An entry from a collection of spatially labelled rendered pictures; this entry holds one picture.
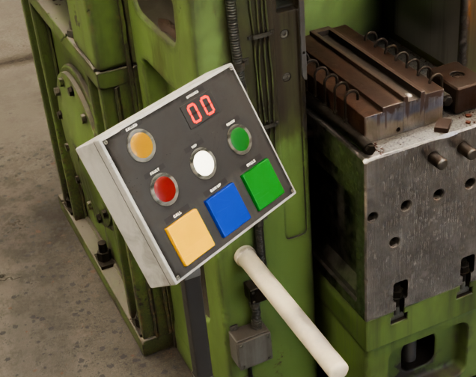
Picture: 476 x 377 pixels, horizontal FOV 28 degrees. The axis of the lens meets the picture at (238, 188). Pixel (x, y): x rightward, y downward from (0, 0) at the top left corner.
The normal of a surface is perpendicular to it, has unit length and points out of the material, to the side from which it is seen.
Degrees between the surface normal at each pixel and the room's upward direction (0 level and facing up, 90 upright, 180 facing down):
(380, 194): 90
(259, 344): 90
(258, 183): 60
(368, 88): 0
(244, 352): 90
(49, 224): 0
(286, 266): 90
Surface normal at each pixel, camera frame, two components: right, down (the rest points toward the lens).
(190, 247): 0.62, -0.15
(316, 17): 0.42, 0.47
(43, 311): -0.07, -0.84
